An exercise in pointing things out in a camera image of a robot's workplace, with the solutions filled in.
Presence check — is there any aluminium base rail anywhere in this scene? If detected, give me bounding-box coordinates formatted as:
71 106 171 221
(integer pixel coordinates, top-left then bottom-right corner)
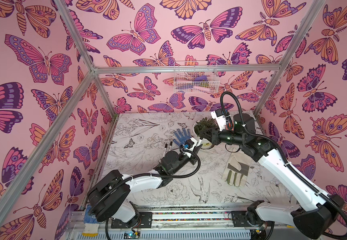
62 205 321 240

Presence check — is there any aluminium frame post right rear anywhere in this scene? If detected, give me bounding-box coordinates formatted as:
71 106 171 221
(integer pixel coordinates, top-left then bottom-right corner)
253 0 325 117

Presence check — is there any white potted green plant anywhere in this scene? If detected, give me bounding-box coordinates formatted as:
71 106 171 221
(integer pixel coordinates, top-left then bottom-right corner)
192 117 218 150

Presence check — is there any beige leather work glove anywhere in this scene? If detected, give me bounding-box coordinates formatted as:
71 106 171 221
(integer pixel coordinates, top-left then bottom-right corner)
222 153 251 187

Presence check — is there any aluminium frame horizontal bar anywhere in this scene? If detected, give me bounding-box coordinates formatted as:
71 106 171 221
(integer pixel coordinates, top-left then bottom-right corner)
94 64 281 74

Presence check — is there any aluminium frame post left rear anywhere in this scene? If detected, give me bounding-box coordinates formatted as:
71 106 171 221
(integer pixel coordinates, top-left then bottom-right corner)
54 0 116 118

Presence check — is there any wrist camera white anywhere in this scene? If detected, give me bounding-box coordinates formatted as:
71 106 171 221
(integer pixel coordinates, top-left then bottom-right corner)
183 138 198 151
211 109 232 131

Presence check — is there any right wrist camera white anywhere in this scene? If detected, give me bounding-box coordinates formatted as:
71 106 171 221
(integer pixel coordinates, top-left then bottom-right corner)
211 109 232 131

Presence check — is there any white wire wall basket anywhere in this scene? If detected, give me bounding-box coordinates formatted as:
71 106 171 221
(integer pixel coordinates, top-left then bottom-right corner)
172 64 220 95

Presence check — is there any blue dotted knit glove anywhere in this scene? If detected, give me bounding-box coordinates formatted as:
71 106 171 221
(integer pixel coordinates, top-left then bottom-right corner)
172 129 192 147

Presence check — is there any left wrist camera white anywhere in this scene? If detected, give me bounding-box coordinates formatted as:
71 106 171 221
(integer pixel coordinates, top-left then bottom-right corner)
183 138 198 151

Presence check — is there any blue dotted glove at base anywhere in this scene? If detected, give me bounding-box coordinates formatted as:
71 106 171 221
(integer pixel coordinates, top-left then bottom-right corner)
82 205 100 238

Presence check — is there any aluminium frame post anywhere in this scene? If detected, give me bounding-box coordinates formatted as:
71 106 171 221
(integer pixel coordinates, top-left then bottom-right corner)
253 0 325 117
54 0 116 118

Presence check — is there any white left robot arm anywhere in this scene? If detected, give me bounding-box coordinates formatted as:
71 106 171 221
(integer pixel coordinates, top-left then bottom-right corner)
87 139 202 228

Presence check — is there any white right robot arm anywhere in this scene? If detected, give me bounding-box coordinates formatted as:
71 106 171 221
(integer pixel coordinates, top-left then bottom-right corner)
199 92 347 240

